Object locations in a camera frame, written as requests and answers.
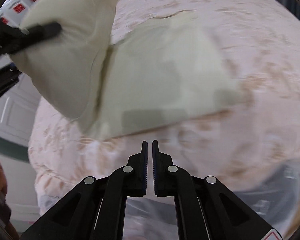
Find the cream quilted jacket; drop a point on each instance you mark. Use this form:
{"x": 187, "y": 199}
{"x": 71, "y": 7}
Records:
{"x": 166, "y": 70}

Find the pink butterfly bedspread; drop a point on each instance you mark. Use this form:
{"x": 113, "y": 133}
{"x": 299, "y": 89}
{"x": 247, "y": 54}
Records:
{"x": 259, "y": 42}

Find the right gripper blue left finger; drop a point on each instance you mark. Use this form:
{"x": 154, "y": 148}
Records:
{"x": 94, "y": 208}

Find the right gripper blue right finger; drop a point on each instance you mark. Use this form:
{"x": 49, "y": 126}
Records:
{"x": 206, "y": 208}

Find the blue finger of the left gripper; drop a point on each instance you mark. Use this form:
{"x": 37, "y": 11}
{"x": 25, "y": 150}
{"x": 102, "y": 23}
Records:
{"x": 34, "y": 35}

